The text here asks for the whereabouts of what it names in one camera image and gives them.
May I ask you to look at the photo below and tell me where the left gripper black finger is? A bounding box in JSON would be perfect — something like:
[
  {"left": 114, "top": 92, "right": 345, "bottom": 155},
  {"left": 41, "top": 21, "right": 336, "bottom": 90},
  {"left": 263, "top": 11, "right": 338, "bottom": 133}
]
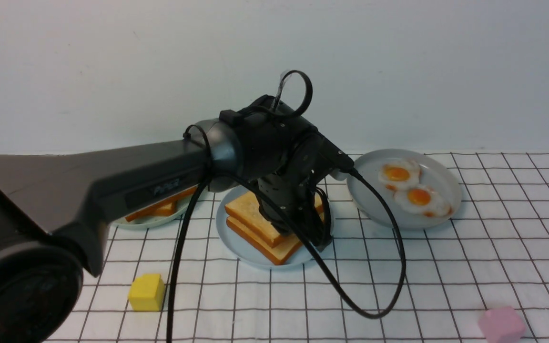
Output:
[{"left": 303, "top": 209, "right": 333, "bottom": 252}]

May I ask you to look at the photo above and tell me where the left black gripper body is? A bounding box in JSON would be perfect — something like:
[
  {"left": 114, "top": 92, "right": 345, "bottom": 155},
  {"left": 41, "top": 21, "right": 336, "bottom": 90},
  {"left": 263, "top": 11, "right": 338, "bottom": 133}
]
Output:
[{"left": 255, "top": 170, "right": 325, "bottom": 234}]

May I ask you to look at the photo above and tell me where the toast slice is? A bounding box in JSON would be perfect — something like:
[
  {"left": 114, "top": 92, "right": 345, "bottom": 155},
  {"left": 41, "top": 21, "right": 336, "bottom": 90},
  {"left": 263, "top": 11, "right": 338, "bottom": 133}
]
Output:
[
  {"left": 150, "top": 201, "right": 177, "bottom": 217},
  {"left": 224, "top": 191, "right": 325, "bottom": 248},
  {"left": 226, "top": 216, "right": 303, "bottom": 266},
  {"left": 124, "top": 186, "right": 197, "bottom": 222}
]

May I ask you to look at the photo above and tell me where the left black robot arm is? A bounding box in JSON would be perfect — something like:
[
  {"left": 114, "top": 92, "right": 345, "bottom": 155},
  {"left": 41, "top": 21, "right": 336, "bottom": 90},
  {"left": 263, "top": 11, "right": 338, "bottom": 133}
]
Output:
[{"left": 0, "top": 95, "right": 325, "bottom": 343}]

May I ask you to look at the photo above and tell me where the light blue center plate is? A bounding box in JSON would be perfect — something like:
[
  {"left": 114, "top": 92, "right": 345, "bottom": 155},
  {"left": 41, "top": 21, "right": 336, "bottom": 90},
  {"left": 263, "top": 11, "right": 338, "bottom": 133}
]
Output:
[{"left": 215, "top": 186, "right": 314, "bottom": 271}]

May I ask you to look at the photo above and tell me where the back fried egg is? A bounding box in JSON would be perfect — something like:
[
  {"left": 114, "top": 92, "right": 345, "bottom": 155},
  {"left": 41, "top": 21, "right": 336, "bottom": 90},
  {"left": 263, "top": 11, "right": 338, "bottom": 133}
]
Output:
[{"left": 378, "top": 159, "right": 421, "bottom": 192}]

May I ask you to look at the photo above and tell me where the fried egg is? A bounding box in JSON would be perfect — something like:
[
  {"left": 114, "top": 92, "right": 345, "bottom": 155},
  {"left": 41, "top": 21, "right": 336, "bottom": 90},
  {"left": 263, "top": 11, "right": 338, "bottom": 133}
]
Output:
[
  {"left": 393, "top": 184, "right": 452, "bottom": 218},
  {"left": 378, "top": 159, "right": 421, "bottom": 192}
]

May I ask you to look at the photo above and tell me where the lower fried egg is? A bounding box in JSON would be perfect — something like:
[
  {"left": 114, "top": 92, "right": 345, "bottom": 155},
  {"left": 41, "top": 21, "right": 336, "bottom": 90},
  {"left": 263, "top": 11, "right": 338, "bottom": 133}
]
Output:
[{"left": 393, "top": 184, "right": 452, "bottom": 218}]

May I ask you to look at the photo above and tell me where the grey egg plate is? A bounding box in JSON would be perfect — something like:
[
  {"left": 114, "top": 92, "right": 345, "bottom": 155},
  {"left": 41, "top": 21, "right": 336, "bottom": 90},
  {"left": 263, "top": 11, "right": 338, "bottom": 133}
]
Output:
[{"left": 346, "top": 149, "right": 463, "bottom": 231}]

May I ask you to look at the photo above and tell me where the light green bread plate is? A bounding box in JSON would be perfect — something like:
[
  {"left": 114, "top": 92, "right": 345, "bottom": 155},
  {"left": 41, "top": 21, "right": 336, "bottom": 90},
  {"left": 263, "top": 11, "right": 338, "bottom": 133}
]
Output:
[{"left": 111, "top": 197, "right": 191, "bottom": 230}]

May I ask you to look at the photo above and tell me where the yellow cube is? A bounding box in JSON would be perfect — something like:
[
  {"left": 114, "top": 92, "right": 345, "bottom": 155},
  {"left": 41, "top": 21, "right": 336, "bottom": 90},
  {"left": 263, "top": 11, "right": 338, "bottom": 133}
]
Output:
[{"left": 128, "top": 273, "right": 165, "bottom": 312}]

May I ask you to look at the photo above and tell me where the checkered white tablecloth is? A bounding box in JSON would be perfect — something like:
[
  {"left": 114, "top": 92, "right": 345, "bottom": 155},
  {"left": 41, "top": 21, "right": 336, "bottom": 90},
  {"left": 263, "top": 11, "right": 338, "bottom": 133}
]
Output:
[{"left": 46, "top": 152, "right": 549, "bottom": 343}]

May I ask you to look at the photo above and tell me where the pink cube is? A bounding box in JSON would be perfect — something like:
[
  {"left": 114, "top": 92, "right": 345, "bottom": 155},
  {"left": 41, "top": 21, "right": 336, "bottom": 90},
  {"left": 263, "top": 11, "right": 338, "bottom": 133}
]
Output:
[{"left": 478, "top": 306, "right": 527, "bottom": 343}]

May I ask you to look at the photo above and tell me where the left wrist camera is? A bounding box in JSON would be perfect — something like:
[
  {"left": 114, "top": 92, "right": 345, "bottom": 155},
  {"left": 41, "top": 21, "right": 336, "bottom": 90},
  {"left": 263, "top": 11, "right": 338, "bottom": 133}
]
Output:
[{"left": 315, "top": 138, "right": 355, "bottom": 182}]

